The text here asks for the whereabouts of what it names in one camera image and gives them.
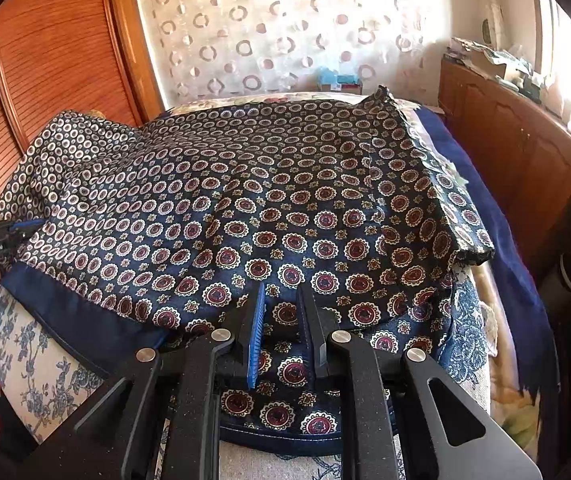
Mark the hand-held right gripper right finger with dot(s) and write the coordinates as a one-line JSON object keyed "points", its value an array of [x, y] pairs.
{"points": [[310, 335]]}

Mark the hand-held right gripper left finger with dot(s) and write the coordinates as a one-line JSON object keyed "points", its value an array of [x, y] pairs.
{"points": [[255, 340]]}

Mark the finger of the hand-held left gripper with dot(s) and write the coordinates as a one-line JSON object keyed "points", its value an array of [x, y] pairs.
{"points": [[28, 227]]}

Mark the navy patterned satin shirt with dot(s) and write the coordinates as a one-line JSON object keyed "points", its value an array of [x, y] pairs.
{"points": [[265, 200]]}

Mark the blue floral white bedsheet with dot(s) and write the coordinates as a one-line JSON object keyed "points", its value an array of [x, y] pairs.
{"points": [[30, 355]]}

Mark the navy blue blanket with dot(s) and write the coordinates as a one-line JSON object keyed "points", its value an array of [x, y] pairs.
{"points": [[510, 270]]}

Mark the blue tissue box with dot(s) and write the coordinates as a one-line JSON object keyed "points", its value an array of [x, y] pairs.
{"points": [[338, 80]]}

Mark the grey round bin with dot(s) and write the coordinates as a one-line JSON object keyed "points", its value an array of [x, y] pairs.
{"points": [[568, 272]]}

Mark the long wooden cabinet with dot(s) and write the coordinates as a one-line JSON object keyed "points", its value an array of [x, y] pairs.
{"points": [[505, 130]]}

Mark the pile of papers and boxes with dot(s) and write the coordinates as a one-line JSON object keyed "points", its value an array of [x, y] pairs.
{"points": [[490, 60]]}

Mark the small oval mirror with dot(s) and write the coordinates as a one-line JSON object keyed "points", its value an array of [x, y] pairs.
{"points": [[485, 31]]}

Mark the tied-back lace window curtain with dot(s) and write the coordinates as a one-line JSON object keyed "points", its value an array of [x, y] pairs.
{"points": [[503, 0]]}

